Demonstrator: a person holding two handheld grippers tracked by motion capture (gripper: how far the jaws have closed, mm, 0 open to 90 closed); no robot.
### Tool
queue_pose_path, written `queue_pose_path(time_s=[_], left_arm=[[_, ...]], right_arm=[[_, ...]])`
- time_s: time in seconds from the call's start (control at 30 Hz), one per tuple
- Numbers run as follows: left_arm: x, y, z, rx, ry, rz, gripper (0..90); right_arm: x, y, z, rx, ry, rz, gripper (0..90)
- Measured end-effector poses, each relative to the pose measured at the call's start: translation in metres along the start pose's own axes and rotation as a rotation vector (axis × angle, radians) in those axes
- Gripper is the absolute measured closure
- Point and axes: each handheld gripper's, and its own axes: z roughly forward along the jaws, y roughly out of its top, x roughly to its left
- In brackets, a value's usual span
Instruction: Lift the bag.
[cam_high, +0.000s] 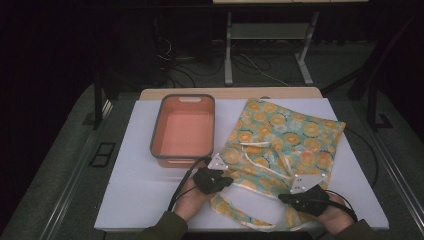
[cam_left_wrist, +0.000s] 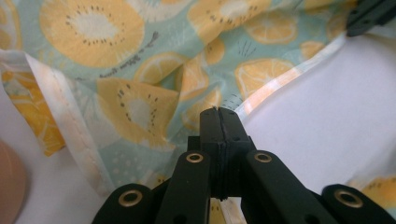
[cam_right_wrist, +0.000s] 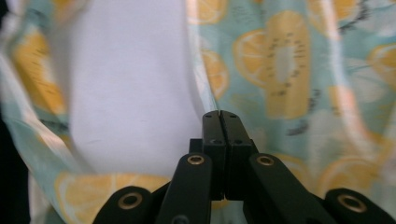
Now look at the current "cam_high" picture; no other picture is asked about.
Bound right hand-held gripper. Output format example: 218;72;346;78
277;172;331;218

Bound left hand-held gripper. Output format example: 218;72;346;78
192;152;235;196

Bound pink basket with grey rim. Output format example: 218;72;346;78
149;93;216;169

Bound orange slice print tote bag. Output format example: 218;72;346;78
209;97;347;233

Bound person's left hand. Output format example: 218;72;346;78
173;177;215;222

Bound person's right hand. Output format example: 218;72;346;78
314;194;356;235

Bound wooden table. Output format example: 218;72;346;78
138;86;324;101

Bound grey metal stand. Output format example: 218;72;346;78
223;11;321;87

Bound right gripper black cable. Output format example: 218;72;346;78
324;127;380;224

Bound metal floor rail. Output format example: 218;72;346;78
39;99;115;240
369;129;424;223

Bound black floor cables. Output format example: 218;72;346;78
155;35;225;89

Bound black floor socket frame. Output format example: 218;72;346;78
88;141;117;168

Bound black stand post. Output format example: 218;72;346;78
82;70;112;131
365;82;395;132

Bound white floor cable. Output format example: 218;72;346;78
239;53;292;88

